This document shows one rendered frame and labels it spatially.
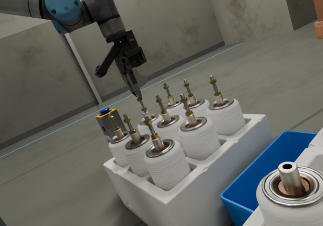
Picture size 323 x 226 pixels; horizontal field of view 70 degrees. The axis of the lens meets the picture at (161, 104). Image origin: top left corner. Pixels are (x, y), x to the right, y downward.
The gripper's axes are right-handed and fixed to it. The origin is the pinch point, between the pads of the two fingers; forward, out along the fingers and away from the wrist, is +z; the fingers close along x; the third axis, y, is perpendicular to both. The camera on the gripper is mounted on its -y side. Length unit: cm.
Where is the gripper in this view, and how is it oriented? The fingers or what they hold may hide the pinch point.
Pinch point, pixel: (135, 94)
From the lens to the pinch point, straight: 79.5
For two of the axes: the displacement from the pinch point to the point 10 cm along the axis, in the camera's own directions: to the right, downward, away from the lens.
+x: -4.1, -0.7, 9.1
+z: 3.8, 8.9, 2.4
